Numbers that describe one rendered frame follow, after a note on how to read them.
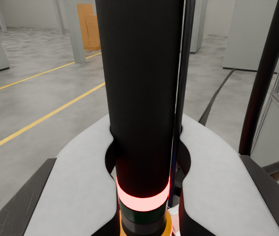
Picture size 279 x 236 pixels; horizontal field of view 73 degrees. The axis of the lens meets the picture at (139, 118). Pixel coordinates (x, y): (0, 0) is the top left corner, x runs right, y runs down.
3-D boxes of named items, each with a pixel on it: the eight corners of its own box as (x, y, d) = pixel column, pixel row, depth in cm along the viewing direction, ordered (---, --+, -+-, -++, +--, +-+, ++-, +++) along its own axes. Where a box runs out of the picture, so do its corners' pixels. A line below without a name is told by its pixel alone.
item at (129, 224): (152, 186, 16) (153, 176, 15) (175, 221, 13) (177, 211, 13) (114, 202, 15) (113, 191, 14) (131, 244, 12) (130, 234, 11)
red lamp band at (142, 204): (153, 163, 15) (153, 151, 14) (178, 198, 12) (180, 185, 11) (111, 179, 13) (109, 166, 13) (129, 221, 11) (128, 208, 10)
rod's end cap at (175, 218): (179, 218, 19) (181, 206, 18) (192, 236, 18) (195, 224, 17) (162, 226, 19) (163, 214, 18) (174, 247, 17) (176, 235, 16)
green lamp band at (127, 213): (153, 175, 15) (153, 164, 15) (177, 210, 13) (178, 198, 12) (113, 191, 14) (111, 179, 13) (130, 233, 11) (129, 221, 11)
